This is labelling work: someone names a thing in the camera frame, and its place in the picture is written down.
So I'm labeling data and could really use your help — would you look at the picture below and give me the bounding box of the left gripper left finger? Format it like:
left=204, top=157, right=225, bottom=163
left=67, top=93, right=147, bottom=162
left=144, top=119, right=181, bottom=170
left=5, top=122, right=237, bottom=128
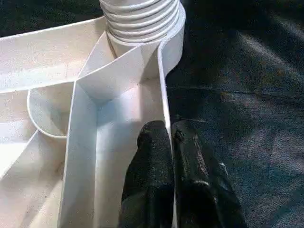
left=118, top=120, right=178, bottom=228

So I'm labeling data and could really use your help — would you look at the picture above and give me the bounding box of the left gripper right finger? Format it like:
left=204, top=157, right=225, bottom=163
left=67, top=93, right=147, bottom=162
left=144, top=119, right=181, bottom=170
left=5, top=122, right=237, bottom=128
left=171, top=119, right=248, bottom=228

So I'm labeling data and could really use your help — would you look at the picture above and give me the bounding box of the white plastic stool seat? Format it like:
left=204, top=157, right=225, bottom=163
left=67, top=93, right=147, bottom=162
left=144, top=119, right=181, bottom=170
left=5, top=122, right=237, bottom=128
left=0, top=7, right=186, bottom=228

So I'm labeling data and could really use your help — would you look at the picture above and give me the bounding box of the white plastic table leg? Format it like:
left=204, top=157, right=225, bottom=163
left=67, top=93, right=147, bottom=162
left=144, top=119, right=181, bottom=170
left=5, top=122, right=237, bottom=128
left=98, top=0, right=181, bottom=46

